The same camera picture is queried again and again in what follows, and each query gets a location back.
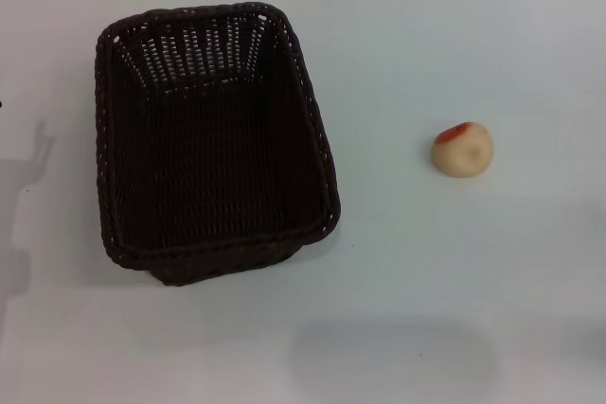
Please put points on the dark brown woven basket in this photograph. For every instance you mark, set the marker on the dark brown woven basket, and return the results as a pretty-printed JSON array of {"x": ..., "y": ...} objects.
[{"x": 218, "y": 172}]

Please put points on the cream bun with red top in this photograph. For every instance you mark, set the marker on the cream bun with red top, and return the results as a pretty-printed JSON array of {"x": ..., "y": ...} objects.
[{"x": 466, "y": 155}]

